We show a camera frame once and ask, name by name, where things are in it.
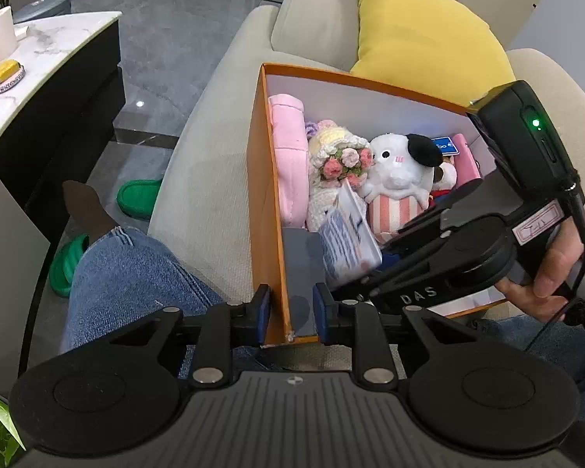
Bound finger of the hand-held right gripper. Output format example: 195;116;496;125
329;252;444;302
380;178;483;269

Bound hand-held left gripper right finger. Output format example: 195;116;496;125
313;283;476;387

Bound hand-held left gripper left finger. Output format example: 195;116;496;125
110;284;273;387

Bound dark grey box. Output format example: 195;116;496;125
282;227;330;337

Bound white plush dog black ear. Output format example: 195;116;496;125
360;133;444;245

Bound blue card packet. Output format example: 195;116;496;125
431;135;456;158

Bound orange cardboard box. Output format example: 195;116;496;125
246;62;510;349

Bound crochet flower doll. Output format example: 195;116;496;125
305;119;376;232

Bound pink plush cloth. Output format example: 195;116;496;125
267;94;310;229

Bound person's right hand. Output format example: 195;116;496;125
495;205;585;323

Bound person's left jeans leg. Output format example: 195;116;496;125
61;180;284;381

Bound yellow pillow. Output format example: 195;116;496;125
348;0;516;108

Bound beige sofa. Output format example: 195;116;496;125
147;0;585;313

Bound green slipper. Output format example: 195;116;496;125
49;234;89;298
116;179;164;220

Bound grey board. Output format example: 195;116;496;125
0;174;50;401

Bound white marble table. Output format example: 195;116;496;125
0;11;126;215

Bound small yellow object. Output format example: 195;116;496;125
0;60;26;92

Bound black cable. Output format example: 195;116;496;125
524;183;585;352

